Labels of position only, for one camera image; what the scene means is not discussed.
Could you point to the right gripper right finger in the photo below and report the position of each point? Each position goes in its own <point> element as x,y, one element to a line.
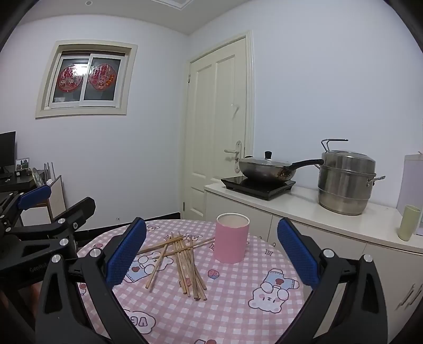
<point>346,303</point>

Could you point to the white cutting board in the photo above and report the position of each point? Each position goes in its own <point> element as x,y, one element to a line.
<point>411,187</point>

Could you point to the silver door handle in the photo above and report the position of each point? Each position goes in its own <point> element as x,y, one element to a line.
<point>237,154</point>

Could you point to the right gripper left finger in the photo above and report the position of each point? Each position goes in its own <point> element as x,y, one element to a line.
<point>61,313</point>

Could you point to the cream panel door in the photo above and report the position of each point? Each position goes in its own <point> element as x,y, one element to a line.
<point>219,111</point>

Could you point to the window with red decorations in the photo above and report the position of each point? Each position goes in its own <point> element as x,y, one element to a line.
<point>86,77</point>

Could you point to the pink cylindrical utensil holder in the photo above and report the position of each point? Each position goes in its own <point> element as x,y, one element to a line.
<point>231,233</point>

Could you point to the white board with wood frame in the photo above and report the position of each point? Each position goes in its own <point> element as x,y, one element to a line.
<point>56,201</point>

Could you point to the stainless steel steamer pot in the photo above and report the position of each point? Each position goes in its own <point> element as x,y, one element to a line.
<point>345,180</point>

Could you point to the black induction cooktop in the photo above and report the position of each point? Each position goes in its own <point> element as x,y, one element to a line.
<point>258,188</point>

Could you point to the pink checkered tablecloth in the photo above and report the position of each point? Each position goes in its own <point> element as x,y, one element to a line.
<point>175,291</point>

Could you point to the wooden chopstick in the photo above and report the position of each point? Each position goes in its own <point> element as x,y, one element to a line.
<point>158,246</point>
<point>183,262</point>
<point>157,265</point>
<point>201,287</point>
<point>189,272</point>
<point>194,280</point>
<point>196,244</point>
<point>180,268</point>

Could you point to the steel wok with lid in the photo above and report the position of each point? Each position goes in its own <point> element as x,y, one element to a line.
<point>269,169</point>

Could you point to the black monitor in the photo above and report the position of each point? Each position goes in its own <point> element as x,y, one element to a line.
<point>7,149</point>

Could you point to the light green plastic cup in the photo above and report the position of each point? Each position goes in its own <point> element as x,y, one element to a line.
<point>410,221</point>

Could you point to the white kitchen counter cabinet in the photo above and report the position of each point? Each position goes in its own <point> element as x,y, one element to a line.
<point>374,232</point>

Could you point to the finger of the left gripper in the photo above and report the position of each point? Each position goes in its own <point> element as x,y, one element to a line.
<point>76,216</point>
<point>34,197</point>

